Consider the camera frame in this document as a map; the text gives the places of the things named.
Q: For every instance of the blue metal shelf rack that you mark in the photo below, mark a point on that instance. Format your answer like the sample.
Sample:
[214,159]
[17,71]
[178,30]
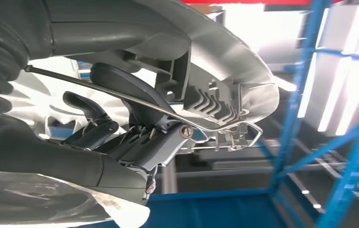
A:
[214,210]

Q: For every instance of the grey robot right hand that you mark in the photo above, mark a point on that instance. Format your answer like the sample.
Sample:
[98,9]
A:
[56,157]

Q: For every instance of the translucent plastic hand cover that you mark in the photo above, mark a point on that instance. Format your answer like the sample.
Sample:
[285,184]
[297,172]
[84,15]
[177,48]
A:
[40,207]

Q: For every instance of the red barrier tape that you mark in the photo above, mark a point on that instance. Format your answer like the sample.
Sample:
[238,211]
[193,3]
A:
[245,2]

